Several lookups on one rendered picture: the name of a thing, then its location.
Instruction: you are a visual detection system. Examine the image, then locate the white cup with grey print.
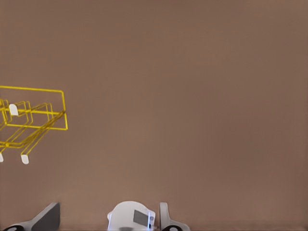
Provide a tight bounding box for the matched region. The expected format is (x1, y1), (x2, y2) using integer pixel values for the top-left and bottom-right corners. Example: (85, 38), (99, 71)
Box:
(107, 201), (156, 231)

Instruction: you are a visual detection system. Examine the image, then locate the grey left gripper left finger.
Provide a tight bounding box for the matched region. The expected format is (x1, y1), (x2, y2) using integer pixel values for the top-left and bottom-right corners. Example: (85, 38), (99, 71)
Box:
(1, 202), (61, 231)

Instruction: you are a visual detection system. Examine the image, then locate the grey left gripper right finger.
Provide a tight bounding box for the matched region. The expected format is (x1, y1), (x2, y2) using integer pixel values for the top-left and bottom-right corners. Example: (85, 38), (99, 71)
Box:
(159, 202), (191, 231)

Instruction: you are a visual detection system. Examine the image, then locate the yellow wire cup holder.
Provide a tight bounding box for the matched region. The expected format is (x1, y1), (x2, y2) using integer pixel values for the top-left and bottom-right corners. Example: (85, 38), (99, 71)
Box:
(0, 85), (68, 165)

